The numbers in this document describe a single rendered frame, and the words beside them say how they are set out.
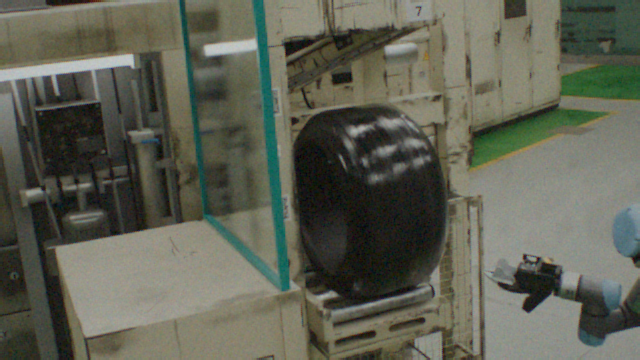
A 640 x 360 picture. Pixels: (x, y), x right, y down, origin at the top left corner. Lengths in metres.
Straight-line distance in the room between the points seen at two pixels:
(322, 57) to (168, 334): 1.35
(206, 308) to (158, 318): 0.09
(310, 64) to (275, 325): 1.23
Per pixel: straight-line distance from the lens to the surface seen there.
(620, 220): 1.95
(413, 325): 2.36
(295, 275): 2.22
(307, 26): 2.39
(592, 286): 2.17
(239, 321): 1.46
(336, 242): 2.56
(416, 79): 6.63
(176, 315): 1.44
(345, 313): 2.24
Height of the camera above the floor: 1.83
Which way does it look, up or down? 15 degrees down
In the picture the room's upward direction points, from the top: 5 degrees counter-clockwise
